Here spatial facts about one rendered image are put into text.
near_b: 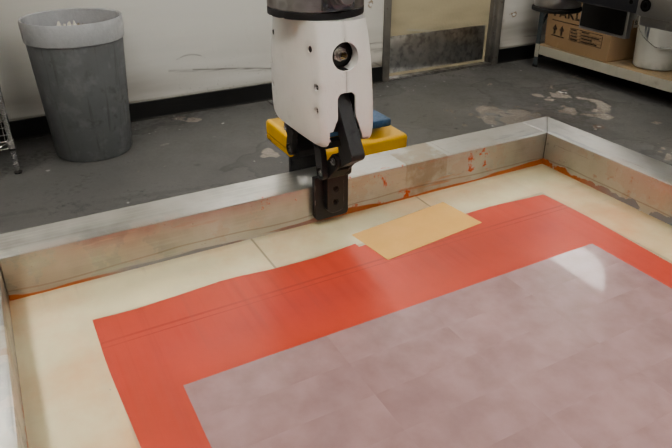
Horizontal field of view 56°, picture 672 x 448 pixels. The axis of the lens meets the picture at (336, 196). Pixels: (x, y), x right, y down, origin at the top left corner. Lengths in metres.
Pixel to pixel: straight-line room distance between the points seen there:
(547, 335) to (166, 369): 0.24
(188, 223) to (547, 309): 0.27
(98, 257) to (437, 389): 0.26
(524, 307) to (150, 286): 0.27
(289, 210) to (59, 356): 0.21
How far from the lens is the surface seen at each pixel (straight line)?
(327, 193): 0.52
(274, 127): 0.78
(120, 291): 0.49
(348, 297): 0.45
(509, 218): 0.57
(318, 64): 0.47
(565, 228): 0.57
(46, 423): 0.40
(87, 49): 3.10
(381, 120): 0.75
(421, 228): 0.54
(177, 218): 0.50
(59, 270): 0.50
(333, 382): 0.39
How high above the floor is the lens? 1.22
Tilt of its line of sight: 26 degrees down
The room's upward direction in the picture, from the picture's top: straight up
